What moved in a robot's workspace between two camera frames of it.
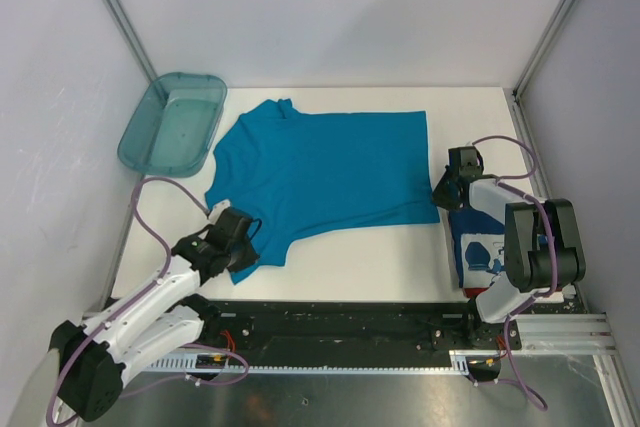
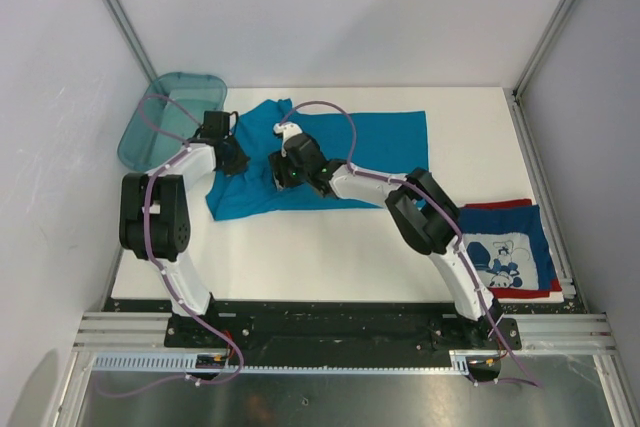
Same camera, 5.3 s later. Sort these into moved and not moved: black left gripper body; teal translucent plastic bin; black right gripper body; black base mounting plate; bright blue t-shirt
Moved: bright blue t-shirt; black right gripper body; black left gripper body
Not moved: black base mounting plate; teal translucent plastic bin
